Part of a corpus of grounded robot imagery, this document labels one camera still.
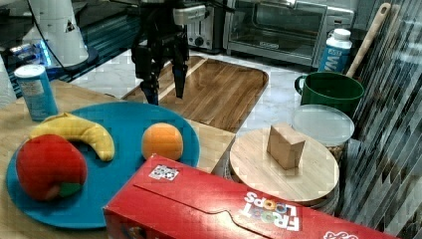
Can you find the blue cylindrical canister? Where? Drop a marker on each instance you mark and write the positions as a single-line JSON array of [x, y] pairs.
[[36, 90]]

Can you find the dark wooden tray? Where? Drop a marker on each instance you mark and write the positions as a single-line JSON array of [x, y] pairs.
[[216, 93]]

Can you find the clear plastic lidded container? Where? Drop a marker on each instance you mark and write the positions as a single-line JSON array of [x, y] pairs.
[[329, 126]]

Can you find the round wooden jar lid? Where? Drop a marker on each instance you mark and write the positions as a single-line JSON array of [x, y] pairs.
[[313, 180]]

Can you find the silver toaster oven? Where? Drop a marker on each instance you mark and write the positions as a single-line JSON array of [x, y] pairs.
[[293, 31]]

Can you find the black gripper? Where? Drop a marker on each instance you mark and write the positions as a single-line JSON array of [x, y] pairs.
[[159, 39]]

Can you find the green mug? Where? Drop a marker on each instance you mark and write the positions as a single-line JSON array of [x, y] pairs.
[[330, 89]]

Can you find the wooden utensil handle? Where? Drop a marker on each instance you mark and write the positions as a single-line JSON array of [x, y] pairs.
[[376, 24]]

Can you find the orange plush fruit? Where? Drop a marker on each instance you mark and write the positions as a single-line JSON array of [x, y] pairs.
[[163, 139]]

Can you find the yellow plush banana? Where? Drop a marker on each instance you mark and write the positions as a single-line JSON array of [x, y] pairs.
[[73, 128]]

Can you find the blue white bottle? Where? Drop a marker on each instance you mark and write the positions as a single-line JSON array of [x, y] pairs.
[[336, 51]]

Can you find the silver toaster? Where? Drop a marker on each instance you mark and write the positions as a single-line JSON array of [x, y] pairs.
[[207, 35]]

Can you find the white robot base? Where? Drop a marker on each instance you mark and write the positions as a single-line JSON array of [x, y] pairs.
[[56, 34]]

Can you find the red plush apple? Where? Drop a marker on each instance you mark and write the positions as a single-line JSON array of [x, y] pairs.
[[50, 167]]

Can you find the red Froot Loops cereal box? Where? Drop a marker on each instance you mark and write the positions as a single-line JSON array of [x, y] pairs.
[[166, 199]]

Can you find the glass jar under lid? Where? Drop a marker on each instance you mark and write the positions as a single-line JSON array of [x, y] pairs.
[[327, 204]]

